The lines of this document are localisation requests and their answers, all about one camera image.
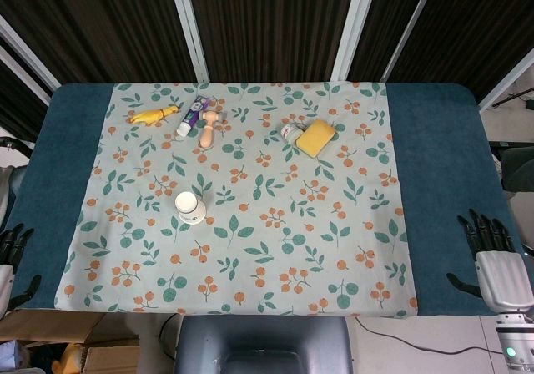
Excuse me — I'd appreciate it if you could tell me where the white paper cup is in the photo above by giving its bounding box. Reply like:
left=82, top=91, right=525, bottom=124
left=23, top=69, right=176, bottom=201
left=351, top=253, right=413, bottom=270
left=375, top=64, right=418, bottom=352
left=174, top=190, right=209, bottom=226

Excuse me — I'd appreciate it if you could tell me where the teal blue table cover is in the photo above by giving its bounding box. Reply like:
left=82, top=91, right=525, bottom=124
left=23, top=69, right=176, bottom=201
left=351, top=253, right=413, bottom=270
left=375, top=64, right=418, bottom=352
left=2, top=82, right=525, bottom=317

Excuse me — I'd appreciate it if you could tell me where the black chair armrest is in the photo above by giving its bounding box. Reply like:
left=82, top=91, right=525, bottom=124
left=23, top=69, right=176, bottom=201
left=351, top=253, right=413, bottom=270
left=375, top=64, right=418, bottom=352
left=0, top=136, right=35, bottom=159

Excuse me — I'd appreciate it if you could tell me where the yellow rubber chicken toy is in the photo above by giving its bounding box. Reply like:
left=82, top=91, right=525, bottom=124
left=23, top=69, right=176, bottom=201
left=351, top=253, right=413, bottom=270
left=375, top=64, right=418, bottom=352
left=128, top=104, right=184, bottom=126

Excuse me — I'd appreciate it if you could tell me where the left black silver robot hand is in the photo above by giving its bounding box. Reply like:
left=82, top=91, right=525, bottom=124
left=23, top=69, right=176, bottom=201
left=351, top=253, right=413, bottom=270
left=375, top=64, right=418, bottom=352
left=0, top=222, right=43, bottom=313

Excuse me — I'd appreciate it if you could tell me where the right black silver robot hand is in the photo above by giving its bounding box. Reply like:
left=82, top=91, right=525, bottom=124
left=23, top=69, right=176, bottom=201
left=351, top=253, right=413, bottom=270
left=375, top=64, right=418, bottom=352
left=446, top=208, right=534, bottom=315

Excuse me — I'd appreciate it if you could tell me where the wooden toy hammer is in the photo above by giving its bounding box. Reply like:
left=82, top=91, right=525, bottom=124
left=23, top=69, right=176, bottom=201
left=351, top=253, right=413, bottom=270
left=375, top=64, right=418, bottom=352
left=198, top=109, right=230, bottom=149

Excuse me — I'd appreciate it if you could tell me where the black floor cable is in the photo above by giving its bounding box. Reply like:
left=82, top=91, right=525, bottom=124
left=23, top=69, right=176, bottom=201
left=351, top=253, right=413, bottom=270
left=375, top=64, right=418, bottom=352
left=354, top=315, right=506, bottom=356

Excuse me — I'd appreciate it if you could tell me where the black office chair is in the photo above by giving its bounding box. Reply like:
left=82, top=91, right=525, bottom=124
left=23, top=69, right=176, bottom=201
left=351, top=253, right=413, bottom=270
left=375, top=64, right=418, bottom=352
left=487, top=139, right=534, bottom=194

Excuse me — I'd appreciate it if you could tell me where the dark partition panel white frame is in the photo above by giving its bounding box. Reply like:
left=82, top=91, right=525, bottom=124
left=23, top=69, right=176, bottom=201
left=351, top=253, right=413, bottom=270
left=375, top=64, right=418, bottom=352
left=0, top=0, right=209, bottom=95
left=174, top=0, right=380, bottom=84
left=0, top=14, right=62, bottom=141
left=331, top=0, right=441, bottom=84
left=381, top=0, right=534, bottom=112

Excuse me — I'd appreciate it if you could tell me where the yellow sponge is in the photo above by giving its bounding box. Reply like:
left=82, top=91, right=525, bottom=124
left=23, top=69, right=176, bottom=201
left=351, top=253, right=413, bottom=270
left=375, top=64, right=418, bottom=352
left=295, top=118, right=338, bottom=159

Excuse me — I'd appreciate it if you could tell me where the floral leaf print tablecloth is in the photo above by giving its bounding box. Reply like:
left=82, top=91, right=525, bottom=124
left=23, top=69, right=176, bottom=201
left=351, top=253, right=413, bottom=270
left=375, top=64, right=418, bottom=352
left=53, top=81, right=419, bottom=319

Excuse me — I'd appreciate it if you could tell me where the purple white toothpaste tube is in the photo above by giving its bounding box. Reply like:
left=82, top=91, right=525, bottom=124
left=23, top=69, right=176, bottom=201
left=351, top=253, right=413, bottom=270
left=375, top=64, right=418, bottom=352
left=176, top=93, right=215, bottom=138

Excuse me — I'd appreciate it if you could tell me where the small white jar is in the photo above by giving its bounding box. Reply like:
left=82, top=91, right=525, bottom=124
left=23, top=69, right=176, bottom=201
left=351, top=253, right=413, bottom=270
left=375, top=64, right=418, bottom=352
left=280, top=123, right=308, bottom=144

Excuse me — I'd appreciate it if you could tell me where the yellow plush toy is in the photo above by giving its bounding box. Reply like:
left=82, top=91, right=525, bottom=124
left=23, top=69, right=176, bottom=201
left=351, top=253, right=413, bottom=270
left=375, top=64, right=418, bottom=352
left=50, top=341, right=87, bottom=374

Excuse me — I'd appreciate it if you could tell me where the brown cardboard box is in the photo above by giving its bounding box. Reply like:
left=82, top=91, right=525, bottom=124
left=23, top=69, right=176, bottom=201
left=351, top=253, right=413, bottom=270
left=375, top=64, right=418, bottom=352
left=0, top=309, right=141, bottom=374

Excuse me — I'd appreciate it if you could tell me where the black tripod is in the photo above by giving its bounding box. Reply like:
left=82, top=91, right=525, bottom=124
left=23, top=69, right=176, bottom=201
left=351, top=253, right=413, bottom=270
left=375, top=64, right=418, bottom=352
left=491, top=89, right=534, bottom=110

